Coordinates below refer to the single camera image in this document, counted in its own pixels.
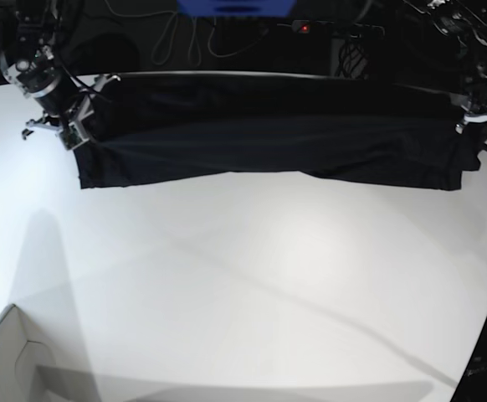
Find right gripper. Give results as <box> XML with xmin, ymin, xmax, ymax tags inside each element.
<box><xmin>21</xmin><ymin>75</ymin><xmax>121</xmax><ymax>150</ymax></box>

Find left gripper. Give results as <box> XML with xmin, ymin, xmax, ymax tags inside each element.
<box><xmin>454</xmin><ymin>94</ymin><xmax>487</xmax><ymax>134</ymax></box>

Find black t-shirt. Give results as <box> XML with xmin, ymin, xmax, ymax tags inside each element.
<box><xmin>74</xmin><ymin>74</ymin><xmax>487</xmax><ymax>191</ymax></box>

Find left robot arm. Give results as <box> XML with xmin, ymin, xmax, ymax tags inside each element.
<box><xmin>404</xmin><ymin>1</ymin><xmax>487</xmax><ymax>133</ymax></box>

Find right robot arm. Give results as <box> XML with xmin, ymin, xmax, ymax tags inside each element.
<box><xmin>0</xmin><ymin>1</ymin><xmax>120</xmax><ymax>151</ymax></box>

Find black power strip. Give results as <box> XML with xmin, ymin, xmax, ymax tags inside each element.
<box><xmin>276</xmin><ymin>20</ymin><xmax>386</xmax><ymax>39</ymax></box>

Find blue plastic bin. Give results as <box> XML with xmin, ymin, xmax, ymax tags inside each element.
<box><xmin>177</xmin><ymin>0</ymin><xmax>296</xmax><ymax>17</ymax></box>

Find white cardboard box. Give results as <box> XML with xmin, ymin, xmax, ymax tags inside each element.
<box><xmin>0</xmin><ymin>305</ymin><xmax>54</xmax><ymax>401</ymax></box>

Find grey cable loops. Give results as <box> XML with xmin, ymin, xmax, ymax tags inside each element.
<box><xmin>100</xmin><ymin>0</ymin><xmax>269</xmax><ymax>66</ymax></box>

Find black cable bundle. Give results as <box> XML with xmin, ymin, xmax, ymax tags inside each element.
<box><xmin>331</xmin><ymin>35</ymin><xmax>372</xmax><ymax>79</ymax></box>

